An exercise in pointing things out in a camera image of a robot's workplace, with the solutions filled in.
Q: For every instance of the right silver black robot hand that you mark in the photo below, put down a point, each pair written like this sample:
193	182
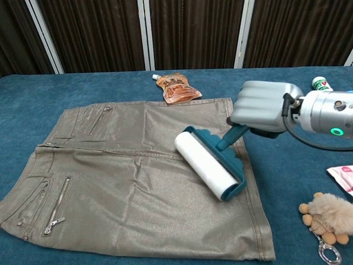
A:
262	107

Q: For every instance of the brown skirt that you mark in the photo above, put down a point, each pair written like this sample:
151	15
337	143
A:
124	179

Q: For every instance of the white green small bottle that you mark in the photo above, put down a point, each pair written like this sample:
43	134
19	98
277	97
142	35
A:
322	84

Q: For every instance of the blue felt table cover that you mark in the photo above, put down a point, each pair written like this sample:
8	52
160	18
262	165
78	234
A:
289	171

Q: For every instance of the orange spouted sauce pouch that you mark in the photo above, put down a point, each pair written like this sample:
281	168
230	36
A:
176	89

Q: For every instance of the white tissue packet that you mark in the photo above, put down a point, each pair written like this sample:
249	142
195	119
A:
344	176

